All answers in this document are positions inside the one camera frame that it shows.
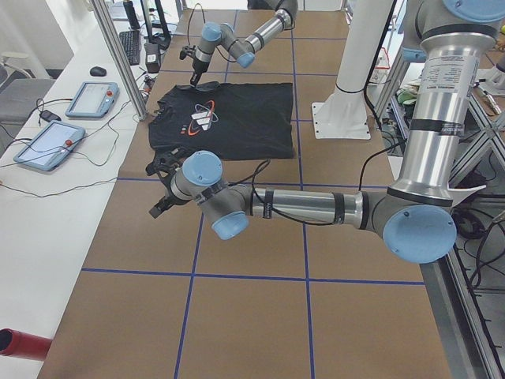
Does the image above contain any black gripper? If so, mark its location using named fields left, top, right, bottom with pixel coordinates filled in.
left=149, top=186, right=185, bottom=217
left=190, top=58, right=208, bottom=87

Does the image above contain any black t-shirt with logo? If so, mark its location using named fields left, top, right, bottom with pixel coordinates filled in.
left=148, top=81, right=294, bottom=160

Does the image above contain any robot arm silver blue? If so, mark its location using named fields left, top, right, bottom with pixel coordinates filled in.
left=181, top=0, right=298, bottom=87
left=150, top=1, right=504, bottom=264

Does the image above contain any black keyboard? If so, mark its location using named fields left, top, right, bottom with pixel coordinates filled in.
left=118, top=30, right=140, bottom=66

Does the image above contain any brown paper table cover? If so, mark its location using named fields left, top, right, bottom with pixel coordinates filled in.
left=38, top=11, right=452, bottom=378

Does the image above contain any black computer mouse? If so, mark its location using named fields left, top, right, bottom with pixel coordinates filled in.
left=89, top=66, right=107, bottom=77

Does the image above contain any far teach pendant tablet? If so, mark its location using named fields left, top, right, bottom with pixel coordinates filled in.
left=65, top=81, right=119, bottom=118

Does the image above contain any teach pendant tablet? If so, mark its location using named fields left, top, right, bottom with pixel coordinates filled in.
left=65, top=81, right=119, bottom=118
left=13, top=120, right=86, bottom=171

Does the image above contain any near teach pendant tablet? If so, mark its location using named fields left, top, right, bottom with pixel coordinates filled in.
left=13, top=120, right=86, bottom=171

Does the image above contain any red cylinder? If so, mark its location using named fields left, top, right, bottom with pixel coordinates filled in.
left=1, top=328, right=53, bottom=362

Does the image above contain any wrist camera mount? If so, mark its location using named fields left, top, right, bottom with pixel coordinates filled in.
left=152, top=147, right=190, bottom=174
left=179, top=45, right=196, bottom=60

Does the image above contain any aluminium frame post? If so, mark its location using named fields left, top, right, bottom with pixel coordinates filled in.
left=89, top=0, right=148, bottom=121

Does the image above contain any white camera mast post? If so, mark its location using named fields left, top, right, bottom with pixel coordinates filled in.
left=312, top=1, right=372, bottom=140

